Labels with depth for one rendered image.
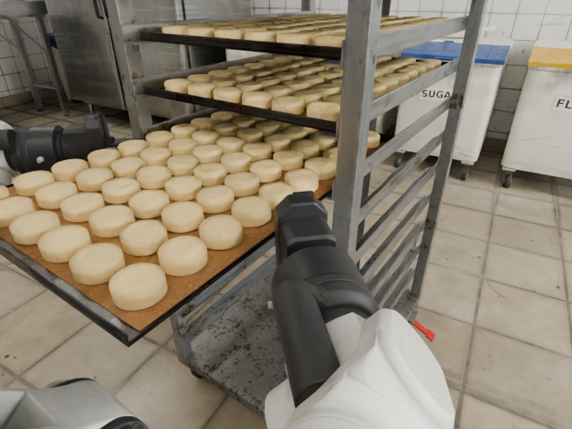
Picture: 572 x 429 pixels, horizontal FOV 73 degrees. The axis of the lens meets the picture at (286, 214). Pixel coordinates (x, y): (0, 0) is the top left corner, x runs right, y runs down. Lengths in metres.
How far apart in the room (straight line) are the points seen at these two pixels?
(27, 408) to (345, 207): 0.50
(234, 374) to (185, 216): 0.70
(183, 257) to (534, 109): 2.28
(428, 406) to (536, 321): 1.48
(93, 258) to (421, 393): 0.33
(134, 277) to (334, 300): 0.19
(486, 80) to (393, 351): 2.29
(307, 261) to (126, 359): 1.13
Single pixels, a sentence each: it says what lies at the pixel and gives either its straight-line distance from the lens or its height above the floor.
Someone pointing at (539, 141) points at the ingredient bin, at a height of 0.31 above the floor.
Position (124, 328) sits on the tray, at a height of 0.77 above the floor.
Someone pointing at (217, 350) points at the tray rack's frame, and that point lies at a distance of 1.18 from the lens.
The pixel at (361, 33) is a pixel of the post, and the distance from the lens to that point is 0.49.
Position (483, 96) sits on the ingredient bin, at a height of 0.52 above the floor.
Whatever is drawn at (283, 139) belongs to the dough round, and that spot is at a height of 0.79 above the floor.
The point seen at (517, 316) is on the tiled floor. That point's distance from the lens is 1.69.
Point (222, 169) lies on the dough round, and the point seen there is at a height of 0.79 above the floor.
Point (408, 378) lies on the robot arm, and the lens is 0.23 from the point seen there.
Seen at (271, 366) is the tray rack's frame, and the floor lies 0.15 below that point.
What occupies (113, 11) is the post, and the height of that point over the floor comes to 1.00.
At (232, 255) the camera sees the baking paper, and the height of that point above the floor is 0.77.
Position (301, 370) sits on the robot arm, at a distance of 0.25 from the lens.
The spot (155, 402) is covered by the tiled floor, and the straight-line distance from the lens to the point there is 1.30.
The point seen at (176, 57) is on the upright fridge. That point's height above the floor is 0.62.
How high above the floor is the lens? 1.03
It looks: 30 degrees down
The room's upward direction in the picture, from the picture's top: straight up
